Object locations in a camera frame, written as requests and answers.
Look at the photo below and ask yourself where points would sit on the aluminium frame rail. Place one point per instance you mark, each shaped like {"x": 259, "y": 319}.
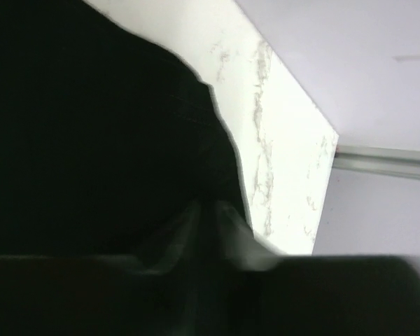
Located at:
{"x": 382, "y": 161}

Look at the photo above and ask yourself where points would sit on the black t-shirt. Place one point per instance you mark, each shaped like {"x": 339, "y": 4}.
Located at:
{"x": 104, "y": 136}

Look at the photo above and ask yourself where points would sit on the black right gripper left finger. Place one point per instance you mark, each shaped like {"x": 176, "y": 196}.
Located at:
{"x": 147, "y": 292}

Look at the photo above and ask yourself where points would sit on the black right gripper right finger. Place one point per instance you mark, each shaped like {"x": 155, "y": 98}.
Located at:
{"x": 271, "y": 294}

